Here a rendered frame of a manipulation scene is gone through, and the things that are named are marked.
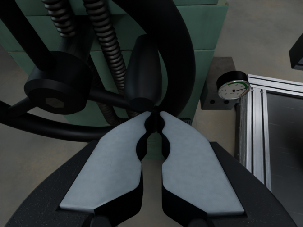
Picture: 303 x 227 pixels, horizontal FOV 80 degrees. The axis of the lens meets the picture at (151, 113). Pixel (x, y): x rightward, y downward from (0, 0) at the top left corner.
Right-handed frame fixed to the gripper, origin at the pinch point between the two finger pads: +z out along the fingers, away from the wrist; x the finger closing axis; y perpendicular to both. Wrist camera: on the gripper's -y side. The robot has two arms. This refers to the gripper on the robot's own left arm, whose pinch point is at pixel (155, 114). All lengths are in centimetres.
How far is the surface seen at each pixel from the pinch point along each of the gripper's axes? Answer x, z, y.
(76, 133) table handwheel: -13.3, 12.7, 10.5
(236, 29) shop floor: 63, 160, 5
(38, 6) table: -13.7, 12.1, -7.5
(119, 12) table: -4.5, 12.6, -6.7
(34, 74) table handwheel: -11.6, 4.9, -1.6
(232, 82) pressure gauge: 14.3, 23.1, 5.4
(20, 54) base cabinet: -29.9, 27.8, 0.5
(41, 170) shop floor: -62, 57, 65
